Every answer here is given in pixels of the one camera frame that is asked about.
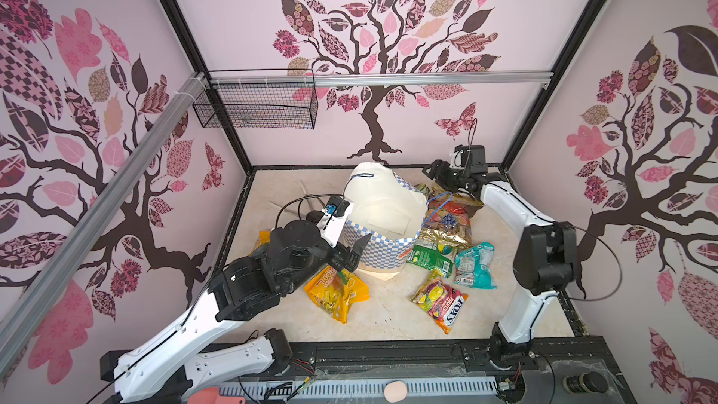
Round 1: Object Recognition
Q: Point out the red gold fruit candy bag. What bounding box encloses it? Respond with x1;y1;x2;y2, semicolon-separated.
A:
415;183;484;258

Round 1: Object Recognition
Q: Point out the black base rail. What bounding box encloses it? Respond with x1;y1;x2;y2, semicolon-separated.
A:
201;336;635;404

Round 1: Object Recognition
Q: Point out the pink Fox's candy bag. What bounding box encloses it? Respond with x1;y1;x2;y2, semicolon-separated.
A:
411;269;469;334

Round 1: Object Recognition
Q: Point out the green Fox's candy bag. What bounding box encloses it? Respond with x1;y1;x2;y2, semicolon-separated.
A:
407;245;454;278

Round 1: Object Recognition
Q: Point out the blue checkered paper bag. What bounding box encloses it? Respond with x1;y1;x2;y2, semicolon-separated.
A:
340;162;428;281

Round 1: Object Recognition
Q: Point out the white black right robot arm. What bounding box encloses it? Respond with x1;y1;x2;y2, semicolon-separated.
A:
423;145;581;368

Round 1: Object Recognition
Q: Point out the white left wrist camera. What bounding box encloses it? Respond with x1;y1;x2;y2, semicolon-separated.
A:
306;196;353;247

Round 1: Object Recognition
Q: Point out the pink object front edge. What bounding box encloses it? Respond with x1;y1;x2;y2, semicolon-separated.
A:
188;387;246;404

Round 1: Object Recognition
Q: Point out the black wire basket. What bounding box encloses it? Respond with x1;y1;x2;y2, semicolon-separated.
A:
193;67;319;129

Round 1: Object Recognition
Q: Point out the teal snack packet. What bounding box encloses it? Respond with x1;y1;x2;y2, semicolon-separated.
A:
454;242;497;290

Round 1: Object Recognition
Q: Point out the black knob on base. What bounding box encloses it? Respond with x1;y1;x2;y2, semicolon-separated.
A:
562;371;609;395

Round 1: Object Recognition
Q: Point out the round beige sticker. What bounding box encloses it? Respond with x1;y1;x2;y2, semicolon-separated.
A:
383;381;409;403

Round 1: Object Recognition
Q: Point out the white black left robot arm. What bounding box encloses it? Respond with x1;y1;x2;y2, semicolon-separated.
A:
101;215;371;403

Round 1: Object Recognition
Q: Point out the aluminium rail wall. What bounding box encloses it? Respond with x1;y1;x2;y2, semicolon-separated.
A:
0;72;208;374
211;70;553;87

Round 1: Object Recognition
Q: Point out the aluminium rail back wall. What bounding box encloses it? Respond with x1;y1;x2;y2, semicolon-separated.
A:
211;70;553;87

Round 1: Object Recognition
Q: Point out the yellow mango snack bag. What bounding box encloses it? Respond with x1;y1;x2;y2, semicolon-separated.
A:
304;266;370;325

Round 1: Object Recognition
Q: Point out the slotted white cable duct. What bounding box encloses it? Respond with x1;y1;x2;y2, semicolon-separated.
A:
219;377;498;403

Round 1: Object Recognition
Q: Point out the aluminium rail left wall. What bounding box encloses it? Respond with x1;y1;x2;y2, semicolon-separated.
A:
0;72;208;374

